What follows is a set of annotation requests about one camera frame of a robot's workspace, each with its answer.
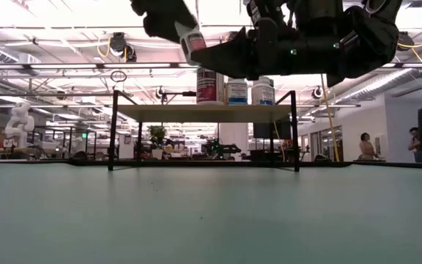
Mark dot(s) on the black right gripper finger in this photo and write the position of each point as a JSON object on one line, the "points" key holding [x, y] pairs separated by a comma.
{"points": [[229, 58]]}

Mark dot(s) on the white melatonin bottle blue label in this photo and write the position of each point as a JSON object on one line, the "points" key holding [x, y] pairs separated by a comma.
{"points": [[237, 93]]}

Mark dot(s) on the background potted plant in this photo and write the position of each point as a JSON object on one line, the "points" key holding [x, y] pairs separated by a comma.
{"points": [[157, 137]]}

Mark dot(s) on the person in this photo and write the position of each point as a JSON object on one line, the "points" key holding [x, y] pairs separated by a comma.
{"points": [[368, 146], [414, 139]]}

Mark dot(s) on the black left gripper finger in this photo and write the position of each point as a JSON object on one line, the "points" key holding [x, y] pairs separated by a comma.
{"points": [[163, 18]]}

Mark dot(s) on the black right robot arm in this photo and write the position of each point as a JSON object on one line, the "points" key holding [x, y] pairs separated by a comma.
{"points": [[372, 40]]}

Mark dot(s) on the white medicine bottle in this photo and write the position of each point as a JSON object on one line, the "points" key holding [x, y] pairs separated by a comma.
{"points": [[263, 93]]}

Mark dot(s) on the background black robot arm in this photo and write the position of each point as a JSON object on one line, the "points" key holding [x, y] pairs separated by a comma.
{"points": [[220, 148]]}

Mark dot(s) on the wooden shelf black metal legs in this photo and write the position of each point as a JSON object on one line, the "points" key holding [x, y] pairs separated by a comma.
{"points": [[167, 113]]}

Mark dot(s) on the large white bottle purple label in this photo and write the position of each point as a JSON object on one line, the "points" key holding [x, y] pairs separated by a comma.
{"points": [[209, 88]]}

